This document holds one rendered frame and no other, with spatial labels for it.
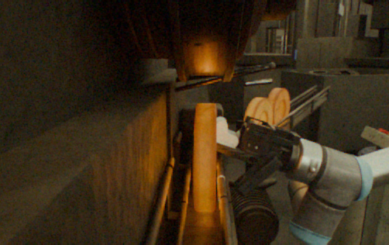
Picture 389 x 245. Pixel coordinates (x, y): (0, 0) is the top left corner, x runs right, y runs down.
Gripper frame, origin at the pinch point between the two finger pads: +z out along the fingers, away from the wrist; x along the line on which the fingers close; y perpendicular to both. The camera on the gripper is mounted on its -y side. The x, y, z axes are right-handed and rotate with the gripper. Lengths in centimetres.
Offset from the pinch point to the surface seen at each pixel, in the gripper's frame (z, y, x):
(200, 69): 4.2, 14.8, 19.9
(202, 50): 4.7, 17.3, 25.0
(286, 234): -66, -58, -81
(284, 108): -30, 7, -50
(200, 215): -3.4, -8.4, 16.3
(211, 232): -5.1, -7.9, 21.0
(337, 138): -121, -15, -185
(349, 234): -71, -31, -46
